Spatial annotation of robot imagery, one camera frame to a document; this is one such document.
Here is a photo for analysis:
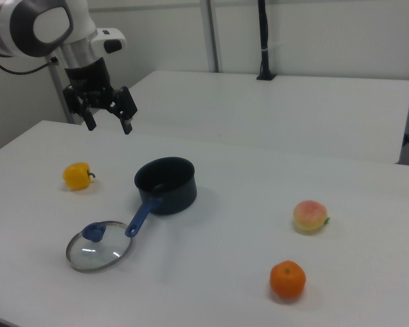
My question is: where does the orange mandarin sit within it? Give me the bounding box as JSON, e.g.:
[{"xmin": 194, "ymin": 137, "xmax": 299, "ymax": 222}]
[{"xmin": 269, "ymin": 260, "xmax": 307, "ymax": 300}]

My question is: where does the white side table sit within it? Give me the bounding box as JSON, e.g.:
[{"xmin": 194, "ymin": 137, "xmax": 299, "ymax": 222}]
[{"xmin": 126, "ymin": 69, "xmax": 409, "ymax": 166}]

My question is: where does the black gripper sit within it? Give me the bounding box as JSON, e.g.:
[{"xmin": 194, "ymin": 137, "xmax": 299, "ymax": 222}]
[{"xmin": 62, "ymin": 58, "xmax": 139, "ymax": 135}]

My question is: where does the black clamped pole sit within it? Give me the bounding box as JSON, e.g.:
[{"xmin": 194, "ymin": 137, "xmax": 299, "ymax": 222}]
[{"xmin": 256, "ymin": 0, "xmax": 277, "ymax": 81}]

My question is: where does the slanted silver frame post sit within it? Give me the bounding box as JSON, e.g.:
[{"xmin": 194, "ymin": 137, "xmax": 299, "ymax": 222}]
[{"xmin": 48, "ymin": 55, "xmax": 76, "ymax": 125}]

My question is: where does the pink yellow peach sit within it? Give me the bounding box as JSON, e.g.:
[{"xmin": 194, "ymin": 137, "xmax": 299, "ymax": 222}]
[{"xmin": 292, "ymin": 200, "xmax": 331, "ymax": 236}]

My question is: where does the glass lid with blue knob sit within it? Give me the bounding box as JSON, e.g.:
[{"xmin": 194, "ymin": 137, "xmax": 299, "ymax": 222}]
[{"xmin": 65, "ymin": 220, "xmax": 134, "ymax": 274}]

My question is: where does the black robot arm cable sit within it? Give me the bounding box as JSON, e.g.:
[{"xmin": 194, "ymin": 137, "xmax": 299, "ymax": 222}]
[{"xmin": 0, "ymin": 54, "xmax": 59, "ymax": 75}]

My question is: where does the yellow bell pepper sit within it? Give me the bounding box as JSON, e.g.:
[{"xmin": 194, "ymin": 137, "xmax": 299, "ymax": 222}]
[{"xmin": 62, "ymin": 161, "xmax": 97, "ymax": 191}]

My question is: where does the silver metal frame post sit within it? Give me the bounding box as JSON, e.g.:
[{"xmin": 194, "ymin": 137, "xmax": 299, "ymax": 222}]
[{"xmin": 200, "ymin": 0, "xmax": 223, "ymax": 73}]

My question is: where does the dark pot with blue handle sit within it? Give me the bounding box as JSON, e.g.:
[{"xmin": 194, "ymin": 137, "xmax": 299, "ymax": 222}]
[{"xmin": 124, "ymin": 156, "xmax": 198, "ymax": 238}]

